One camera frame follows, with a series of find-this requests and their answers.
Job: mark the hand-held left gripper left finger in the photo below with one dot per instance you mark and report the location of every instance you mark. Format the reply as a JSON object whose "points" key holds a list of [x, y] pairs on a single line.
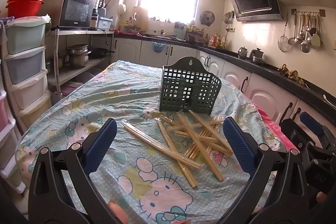
{"points": [[101, 145]]}

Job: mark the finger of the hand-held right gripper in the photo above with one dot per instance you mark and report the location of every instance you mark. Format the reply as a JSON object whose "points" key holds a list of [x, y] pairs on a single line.
{"points": [[288, 130], [311, 125]]}

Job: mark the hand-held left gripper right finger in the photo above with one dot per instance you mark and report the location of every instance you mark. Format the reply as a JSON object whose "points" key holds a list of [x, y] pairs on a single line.
{"points": [[239, 145]]}

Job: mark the pile of chopsticks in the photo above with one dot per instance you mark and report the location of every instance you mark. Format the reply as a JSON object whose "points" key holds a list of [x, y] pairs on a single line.
{"points": [[194, 134]]}

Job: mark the green plastic utensil basket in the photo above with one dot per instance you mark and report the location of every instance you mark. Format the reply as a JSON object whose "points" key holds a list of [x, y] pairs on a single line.
{"points": [[178, 87]]}

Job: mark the hanging kitchen utensils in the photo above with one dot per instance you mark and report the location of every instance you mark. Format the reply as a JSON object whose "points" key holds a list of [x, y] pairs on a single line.
{"points": [[305, 44]]}

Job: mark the person's right hand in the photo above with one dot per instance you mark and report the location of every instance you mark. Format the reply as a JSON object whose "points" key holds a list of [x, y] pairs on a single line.
{"points": [[321, 197]]}

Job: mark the person's left hand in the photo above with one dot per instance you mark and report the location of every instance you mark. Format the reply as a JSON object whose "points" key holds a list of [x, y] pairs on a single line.
{"points": [[119, 214]]}

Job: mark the pink towel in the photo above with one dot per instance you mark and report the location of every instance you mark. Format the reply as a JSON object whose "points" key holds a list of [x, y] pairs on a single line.
{"points": [[270, 127]]}

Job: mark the cartoon cat printed tablecloth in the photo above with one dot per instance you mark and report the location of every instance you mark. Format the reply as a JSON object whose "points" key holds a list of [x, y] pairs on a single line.
{"points": [[92, 98]]}

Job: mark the ginger roots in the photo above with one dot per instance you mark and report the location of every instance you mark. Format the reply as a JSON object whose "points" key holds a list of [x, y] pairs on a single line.
{"points": [[291, 73]]}

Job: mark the black kitchen countertop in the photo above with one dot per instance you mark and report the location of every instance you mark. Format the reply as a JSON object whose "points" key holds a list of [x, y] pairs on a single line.
{"points": [[262, 62]]}

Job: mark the metal shelf rack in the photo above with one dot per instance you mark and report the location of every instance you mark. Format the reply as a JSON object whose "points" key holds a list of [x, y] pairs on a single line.
{"points": [[78, 69]]}

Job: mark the metal kettles on counter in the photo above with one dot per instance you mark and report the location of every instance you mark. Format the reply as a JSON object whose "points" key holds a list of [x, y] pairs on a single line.
{"points": [[256, 54]]}

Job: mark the green spatula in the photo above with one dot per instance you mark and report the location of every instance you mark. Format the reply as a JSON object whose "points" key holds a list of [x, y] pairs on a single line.
{"points": [[316, 39]]}

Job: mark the metal ladle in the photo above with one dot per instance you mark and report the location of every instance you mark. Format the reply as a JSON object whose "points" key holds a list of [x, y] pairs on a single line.
{"points": [[292, 39]]}

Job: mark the small metal kettle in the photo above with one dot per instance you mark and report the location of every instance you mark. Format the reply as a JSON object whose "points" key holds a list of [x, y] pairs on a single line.
{"points": [[243, 53]]}

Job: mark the stainless steel pot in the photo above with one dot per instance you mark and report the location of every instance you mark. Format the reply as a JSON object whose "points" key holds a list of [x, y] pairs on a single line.
{"points": [[77, 56]]}

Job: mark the black frying pan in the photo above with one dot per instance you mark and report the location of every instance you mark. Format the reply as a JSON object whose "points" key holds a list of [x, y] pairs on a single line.
{"points": [[101, 53]]}

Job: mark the pink plastic drawer tower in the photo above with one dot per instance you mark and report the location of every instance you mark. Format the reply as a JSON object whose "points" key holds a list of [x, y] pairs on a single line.
{"points": [[6, 134]]}

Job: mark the condiment bottles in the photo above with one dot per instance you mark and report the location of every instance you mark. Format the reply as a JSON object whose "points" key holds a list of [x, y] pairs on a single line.
{"points": [[218, 41]]}

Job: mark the blue hanging bin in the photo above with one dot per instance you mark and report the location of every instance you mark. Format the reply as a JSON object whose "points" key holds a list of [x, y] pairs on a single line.
{"points": [[158, 47]]}

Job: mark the pastel plastic drawer tower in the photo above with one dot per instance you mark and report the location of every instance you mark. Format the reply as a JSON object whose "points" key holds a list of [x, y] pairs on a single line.
{"points": [[25, 61]]}

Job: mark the blue plastic dish bin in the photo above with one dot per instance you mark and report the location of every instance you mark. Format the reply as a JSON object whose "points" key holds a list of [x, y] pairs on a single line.
{"points": [[105, 23]]}

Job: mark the hanging small kitchen tools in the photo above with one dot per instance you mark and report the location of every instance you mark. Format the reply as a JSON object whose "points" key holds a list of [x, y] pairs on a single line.
{"points": [[229, 19]]}

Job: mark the blue countertop utensil holder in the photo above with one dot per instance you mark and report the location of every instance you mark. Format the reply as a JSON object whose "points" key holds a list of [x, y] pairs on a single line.
{"points": [[179, 31]]}

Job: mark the black microwave oven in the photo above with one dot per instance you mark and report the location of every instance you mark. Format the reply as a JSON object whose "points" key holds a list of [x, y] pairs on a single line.
{"points": [[74, 11]]}

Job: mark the black blender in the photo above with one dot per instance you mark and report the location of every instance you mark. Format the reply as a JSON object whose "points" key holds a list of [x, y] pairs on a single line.
{"points": [[97, 7]]}

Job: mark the red plastic basin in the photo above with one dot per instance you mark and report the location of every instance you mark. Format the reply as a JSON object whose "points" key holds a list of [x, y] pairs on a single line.
{"points": [[25, 7]]}

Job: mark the wall utensil rail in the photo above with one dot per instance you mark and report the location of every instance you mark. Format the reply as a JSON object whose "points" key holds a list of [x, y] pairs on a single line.
{"points": [[308, 12]]}

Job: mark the round wall fan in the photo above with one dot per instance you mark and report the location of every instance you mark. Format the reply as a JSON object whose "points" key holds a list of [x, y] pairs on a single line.
{"points": [[207, 18]]}

